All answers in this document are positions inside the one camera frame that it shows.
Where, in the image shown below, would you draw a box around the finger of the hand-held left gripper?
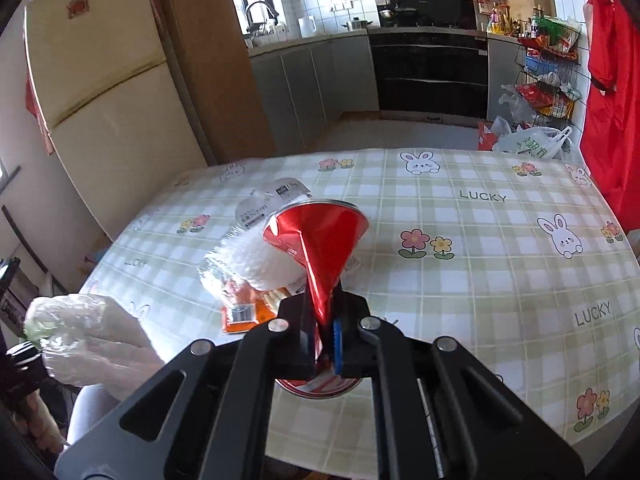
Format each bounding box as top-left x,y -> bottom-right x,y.
5,342 -> 48,406
0,257 -> 23,326

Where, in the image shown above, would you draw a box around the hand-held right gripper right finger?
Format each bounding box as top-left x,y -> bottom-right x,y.
330,292 -> 586,480

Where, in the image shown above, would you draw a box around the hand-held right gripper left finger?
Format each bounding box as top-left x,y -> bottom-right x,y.
55,290 -> 331,480

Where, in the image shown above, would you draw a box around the orange snack packet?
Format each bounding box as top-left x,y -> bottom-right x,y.
220,280 -> 296,335

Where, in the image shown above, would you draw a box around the clear white plastic wrapper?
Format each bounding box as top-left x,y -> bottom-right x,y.
199,230 -> 311,293

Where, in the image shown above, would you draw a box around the crushed red can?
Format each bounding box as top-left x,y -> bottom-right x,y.
262,200 -> 372,401

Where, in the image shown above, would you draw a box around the checked bunny tablecloth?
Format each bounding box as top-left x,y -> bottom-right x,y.
82,147 -> 640,478

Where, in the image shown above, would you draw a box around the red hanging banner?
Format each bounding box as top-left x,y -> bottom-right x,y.
25,77 -> 56,153

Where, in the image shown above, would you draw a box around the cream refrigerator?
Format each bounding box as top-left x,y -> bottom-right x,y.
24,0 -> 211,241

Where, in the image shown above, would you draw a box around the red shopping bag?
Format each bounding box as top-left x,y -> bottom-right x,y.
476,121 -> 501,152

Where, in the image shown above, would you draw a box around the grey base cabinets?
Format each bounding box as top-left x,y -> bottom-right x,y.
248,30 -> 381,153

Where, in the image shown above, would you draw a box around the white green plastic bag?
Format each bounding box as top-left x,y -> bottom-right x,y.
492,126 -> 573,161

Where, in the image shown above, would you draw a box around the black integrated stove oven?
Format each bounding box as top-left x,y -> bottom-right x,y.
369,25 -> 490,123

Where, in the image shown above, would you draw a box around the crumpled white plastic bag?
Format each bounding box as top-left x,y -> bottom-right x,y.
499,84 -> 536,123

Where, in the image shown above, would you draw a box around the kitchen faucet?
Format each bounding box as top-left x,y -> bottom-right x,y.
245,1 -> 280,36

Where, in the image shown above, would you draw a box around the black wok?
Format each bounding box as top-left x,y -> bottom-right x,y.
378,6 -> 418,26

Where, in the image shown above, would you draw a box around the black range hood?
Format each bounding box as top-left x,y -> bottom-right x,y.
369,0 -> 476,28

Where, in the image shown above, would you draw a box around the group of sauce bottles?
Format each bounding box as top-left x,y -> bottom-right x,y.
520,7 -> 548,36

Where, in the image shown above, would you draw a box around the red apron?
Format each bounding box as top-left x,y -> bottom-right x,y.
580,0 -> 640,216

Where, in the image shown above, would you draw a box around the wooden box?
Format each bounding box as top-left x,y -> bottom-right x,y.
507,0 -> 548,21

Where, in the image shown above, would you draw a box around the wooden door frame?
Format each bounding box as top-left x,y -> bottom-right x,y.
152,0 -> 278,166

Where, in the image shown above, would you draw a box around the black wire storage rack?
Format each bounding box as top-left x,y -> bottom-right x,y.
515,20 -> 583,133

